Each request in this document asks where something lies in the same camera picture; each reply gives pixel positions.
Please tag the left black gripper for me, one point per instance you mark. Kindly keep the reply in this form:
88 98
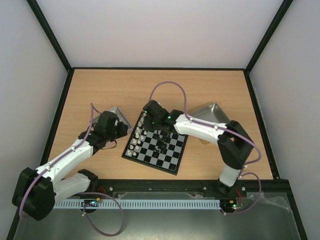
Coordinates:
123 131

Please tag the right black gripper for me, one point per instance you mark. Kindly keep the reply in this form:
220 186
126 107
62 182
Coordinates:
161 135

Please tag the black chess pieces pile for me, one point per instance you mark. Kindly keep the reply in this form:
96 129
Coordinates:
162 143

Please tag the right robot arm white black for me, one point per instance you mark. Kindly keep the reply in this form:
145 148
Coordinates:
233 142

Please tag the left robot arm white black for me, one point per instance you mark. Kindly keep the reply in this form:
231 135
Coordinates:
38 190

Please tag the white chess piece row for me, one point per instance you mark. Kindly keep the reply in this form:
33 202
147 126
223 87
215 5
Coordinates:
139 141

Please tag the black silver chess board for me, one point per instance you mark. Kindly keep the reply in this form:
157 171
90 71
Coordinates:
168 163

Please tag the silver tin lid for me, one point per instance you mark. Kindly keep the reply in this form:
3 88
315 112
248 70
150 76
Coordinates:
119 114

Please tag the gold tin box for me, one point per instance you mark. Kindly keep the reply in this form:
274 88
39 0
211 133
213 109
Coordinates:
210 113

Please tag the light blue cable duct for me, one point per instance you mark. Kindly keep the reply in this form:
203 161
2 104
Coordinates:
141 204

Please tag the black aluminium frame rail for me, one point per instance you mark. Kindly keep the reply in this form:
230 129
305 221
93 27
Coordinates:
207 188

